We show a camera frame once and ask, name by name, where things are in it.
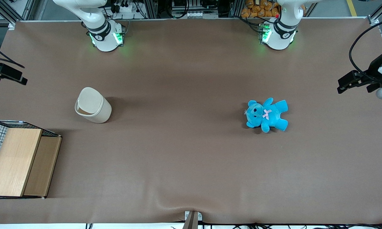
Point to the white terminal block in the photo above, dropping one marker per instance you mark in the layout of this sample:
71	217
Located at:
201	14

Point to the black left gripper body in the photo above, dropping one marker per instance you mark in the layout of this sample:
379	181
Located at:
372	71

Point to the white power strip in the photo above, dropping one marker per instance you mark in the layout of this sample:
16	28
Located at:
125	7

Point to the blue plush teddy bear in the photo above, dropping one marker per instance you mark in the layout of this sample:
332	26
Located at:
266	114

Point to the orange plush toys pile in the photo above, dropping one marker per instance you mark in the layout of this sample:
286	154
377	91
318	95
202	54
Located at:
261	8

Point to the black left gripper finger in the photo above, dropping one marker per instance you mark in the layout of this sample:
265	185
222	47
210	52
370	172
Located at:
351	80
374	88

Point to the brown table cover mat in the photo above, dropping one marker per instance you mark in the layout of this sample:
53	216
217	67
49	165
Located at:
191	159

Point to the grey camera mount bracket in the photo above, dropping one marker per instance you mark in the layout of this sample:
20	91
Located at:
192	220

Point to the wooden shelf with black frame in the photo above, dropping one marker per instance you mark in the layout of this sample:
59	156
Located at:
17	162

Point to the beige swing-lid trash can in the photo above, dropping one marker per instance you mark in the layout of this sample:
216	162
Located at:
94	106

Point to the aluminium frame post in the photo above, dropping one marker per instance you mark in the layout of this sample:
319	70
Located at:
10	11
381	12

